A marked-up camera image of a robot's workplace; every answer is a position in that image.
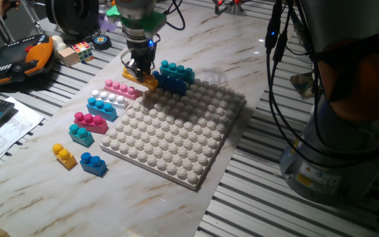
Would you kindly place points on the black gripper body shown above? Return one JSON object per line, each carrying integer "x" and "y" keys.
{"x": 141, "y": 51}

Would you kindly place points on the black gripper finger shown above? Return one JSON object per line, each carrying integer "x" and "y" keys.
{"x": 146, "y": 70}
{"x": 133, "y": 69}

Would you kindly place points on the yellow four-stud block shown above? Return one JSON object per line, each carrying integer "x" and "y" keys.
{"x": 151, "y": 82}

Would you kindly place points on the teal four-stud block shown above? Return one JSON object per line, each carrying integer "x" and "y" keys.
{"x": 176, "y": 72}

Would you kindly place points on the blue four-stud block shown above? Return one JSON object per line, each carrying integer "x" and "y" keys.
{"x": 173, "y": 86}

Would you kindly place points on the silver orange robot arm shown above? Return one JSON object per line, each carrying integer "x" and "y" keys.
{"x": 341, "y": 158}

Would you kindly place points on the person hand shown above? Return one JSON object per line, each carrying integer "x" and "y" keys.
{"x": 3, "y": 5}

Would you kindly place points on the pink four-stud block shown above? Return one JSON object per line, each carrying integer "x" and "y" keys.
{"x": 120, "y": 90}

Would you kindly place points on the white four-stud block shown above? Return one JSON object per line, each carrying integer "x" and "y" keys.
{"x": 110, "y": 100}

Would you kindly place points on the round black disc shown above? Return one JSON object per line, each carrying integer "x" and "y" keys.
{"x": 102, "y": 42}

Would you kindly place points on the purple translucent object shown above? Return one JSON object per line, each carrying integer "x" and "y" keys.
{"x": 105, "y": 26}

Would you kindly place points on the Rubik's cube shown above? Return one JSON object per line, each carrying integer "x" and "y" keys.
{"x": 83, "y": 52}

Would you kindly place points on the light blue three-stud block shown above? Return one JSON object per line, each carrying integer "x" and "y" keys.
{"x": 102, "y": 112}

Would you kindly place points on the wooden cube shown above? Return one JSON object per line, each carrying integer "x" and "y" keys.
{"x": 68, "y": 56}

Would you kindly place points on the magenta three-stud block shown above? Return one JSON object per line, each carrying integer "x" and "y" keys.
{"x": 92, "y": 125}

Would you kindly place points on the black filament spool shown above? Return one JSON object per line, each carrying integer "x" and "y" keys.
{"x": 74, "y": 16}

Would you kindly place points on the white studded baseplate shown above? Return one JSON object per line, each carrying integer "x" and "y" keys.
{"x": 163, "y": 145}

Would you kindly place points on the white rounded figurine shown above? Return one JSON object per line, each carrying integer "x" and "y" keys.
{"x": 58, "y": 42}

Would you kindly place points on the teal two-stud block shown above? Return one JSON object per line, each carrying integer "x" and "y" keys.
{"x": 81, "y": 138}

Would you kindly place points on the blue two-stud block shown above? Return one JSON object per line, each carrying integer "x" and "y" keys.
{"x": 94, "y": 166}

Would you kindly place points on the yellow two-stud block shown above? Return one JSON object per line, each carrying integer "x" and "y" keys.
{"x": 66, "y": 159}

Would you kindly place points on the black orange teach pendant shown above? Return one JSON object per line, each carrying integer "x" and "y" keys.
{"x": 12, "y": 62}

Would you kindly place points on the printed paper sheets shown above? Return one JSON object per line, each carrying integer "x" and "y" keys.
{"x": 12, "y": 131}

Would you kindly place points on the marble pattern board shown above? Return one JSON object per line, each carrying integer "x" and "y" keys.
{"x": 77, "y": 204}

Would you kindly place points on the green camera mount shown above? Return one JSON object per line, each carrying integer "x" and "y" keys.
{"x": 150, "y": 24}

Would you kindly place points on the aluminium profile post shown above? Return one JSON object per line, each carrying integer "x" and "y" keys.
{"x": 235, "y": 9}

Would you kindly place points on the shiny metal bracket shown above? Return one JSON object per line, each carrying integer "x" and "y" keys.
{"x": 303, "y": 85}

